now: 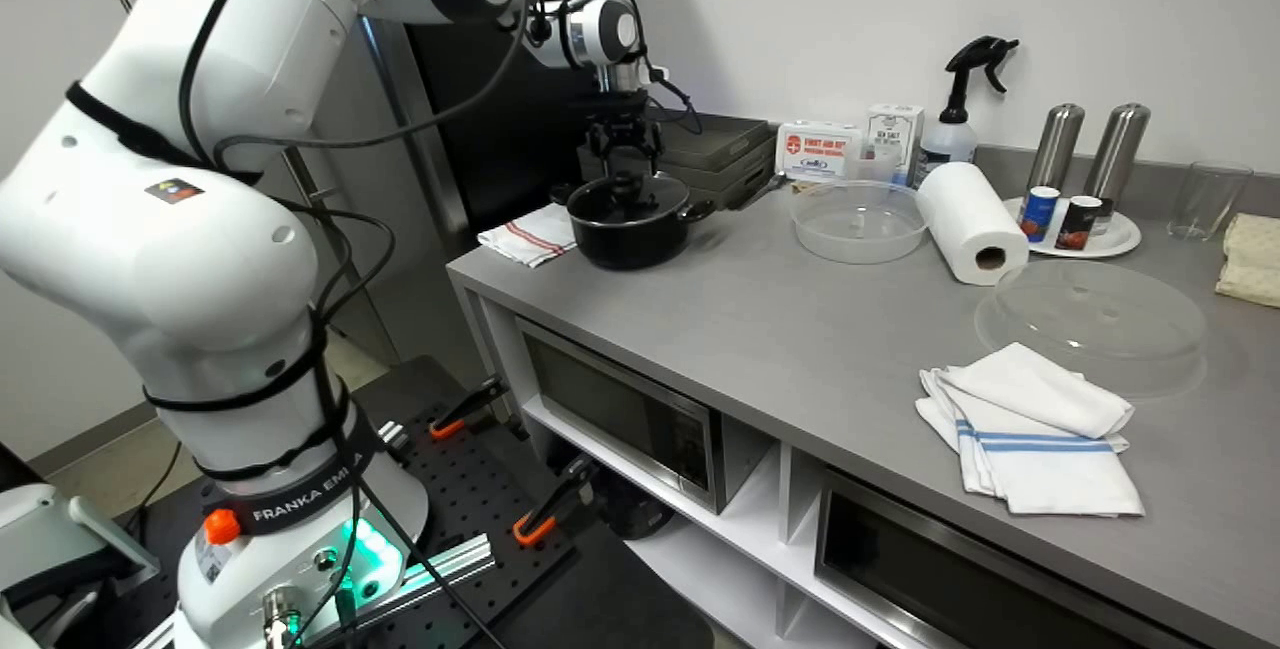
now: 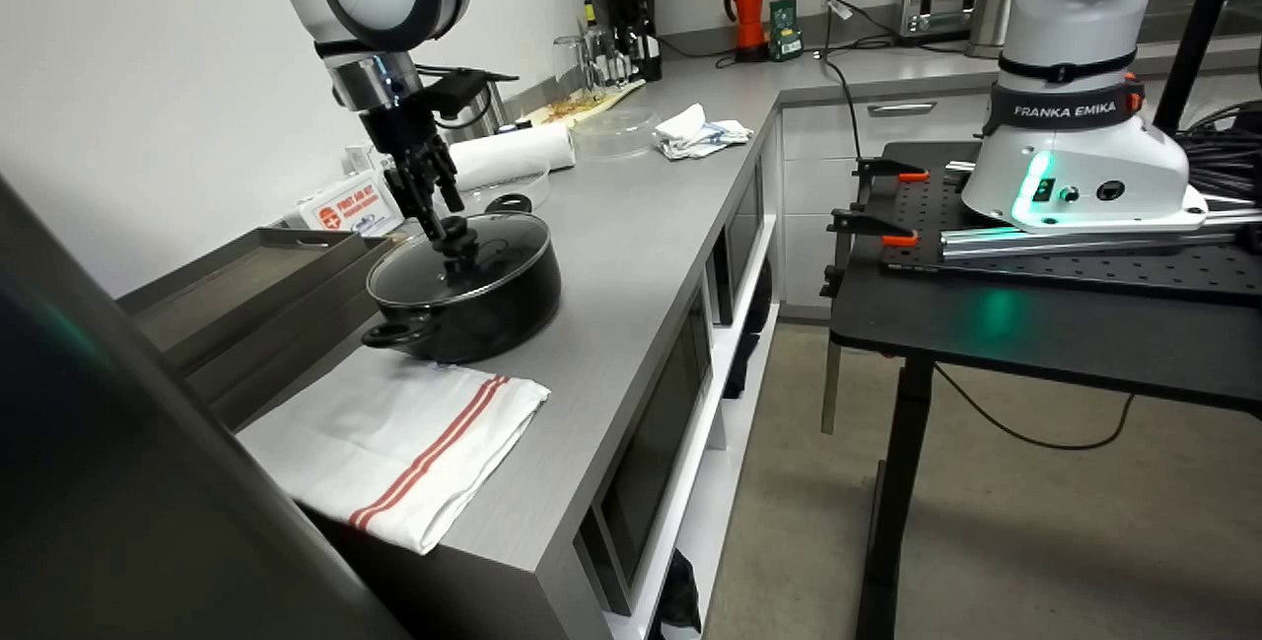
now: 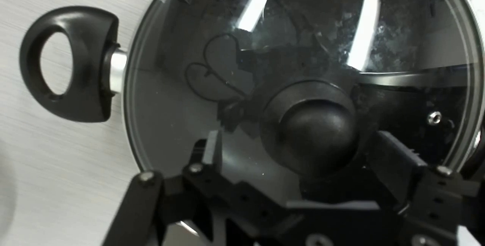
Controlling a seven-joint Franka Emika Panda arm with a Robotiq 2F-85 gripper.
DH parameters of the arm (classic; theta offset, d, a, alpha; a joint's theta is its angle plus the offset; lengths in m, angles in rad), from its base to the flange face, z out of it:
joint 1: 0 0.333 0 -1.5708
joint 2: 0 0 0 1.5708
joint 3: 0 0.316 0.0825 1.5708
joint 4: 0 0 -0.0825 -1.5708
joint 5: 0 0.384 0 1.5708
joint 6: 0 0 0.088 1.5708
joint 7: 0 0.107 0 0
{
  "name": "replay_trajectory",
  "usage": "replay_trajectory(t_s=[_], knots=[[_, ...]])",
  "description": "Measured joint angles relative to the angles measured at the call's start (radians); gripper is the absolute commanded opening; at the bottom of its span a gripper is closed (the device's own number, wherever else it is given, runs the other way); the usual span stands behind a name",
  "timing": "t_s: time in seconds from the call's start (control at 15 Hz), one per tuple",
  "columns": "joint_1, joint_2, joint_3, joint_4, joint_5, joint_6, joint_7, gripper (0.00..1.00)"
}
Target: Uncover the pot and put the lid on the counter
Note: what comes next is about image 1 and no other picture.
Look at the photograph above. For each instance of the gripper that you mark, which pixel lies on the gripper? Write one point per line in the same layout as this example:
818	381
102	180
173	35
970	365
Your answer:
620	107

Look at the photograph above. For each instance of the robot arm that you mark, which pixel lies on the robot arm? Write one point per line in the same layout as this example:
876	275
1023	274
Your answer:
170	259

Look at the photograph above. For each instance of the glass pot lid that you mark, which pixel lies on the glass pot lid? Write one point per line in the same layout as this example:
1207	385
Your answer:
640	201

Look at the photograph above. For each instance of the black cooking pot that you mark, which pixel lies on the black cooking pot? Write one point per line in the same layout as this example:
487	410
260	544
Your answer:
630	239

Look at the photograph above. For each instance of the stack of dark grey trays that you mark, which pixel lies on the stack of dark grey trays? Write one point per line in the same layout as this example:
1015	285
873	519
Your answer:
720	159

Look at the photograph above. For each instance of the black refrigerator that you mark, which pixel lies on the black refrigerator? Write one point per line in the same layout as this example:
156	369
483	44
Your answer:
500	149

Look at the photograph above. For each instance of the white towel with red stripes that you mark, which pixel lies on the white towel with red stripes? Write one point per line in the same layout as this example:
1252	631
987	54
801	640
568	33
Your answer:
530	234

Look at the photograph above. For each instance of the white first aid box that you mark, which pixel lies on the white first aid box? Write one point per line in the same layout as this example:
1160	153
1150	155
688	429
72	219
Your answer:
818	151

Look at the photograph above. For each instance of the clear plastic bowl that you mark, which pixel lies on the clear plastic bowl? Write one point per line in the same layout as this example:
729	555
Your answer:
858	224

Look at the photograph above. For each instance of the small clear plastic cup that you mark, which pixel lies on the small clear plastic cup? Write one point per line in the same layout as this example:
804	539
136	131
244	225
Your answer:
880	167

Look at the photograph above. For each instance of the microwave door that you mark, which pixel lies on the microwave door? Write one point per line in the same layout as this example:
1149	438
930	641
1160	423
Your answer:
610	414

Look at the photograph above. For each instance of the steel microwave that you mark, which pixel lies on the steel microwave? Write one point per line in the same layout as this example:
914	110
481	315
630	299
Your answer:
620	419

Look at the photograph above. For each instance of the white salt box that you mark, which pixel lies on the white salt box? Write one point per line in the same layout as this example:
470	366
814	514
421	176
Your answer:
895	134

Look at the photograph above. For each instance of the black orange clamp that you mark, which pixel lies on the black orange clamp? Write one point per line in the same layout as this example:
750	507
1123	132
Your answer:
470	411
555	509

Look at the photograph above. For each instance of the clear spray bottle black trigger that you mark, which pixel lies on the clear spray bottle black trigger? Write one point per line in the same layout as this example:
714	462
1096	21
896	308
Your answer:
948	134

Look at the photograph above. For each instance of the paper towel roll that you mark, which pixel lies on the paper towel roll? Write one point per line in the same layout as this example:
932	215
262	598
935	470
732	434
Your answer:
965	219

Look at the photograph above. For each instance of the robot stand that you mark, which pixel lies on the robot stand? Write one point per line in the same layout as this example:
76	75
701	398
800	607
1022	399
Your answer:
500	519

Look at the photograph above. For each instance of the small blue can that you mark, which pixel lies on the small blue can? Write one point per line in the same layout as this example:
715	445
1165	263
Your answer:
1039	214

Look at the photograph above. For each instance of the steel grinder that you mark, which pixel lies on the steel grinder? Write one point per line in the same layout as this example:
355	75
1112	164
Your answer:
1056	144
1115	154

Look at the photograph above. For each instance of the small black red can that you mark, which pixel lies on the small black red can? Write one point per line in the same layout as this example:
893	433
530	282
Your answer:
1077	224

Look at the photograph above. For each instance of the white plate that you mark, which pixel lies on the white plate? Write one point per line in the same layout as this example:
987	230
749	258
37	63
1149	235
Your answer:
1118	234

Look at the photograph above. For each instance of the clear plastic dome cover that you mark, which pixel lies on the clear plastic dome cover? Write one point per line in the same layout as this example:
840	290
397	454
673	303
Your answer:
1095	329

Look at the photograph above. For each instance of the white towel with blue stripes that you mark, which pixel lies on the white towel with blue stripes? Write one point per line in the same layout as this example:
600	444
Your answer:
1040	444

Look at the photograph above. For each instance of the built-in steel oven door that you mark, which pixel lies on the built-in steel oven door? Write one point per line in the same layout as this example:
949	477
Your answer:
940	579

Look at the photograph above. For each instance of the clear drinking glass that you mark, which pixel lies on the clear drinking glass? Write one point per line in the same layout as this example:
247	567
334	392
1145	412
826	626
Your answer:
1208	201

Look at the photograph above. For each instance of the yellow cloth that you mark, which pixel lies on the yellow cloth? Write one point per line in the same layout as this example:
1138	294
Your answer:
1252	259

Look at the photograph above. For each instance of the white grey device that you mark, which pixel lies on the white grey device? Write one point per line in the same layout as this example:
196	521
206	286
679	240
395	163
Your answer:
60	549

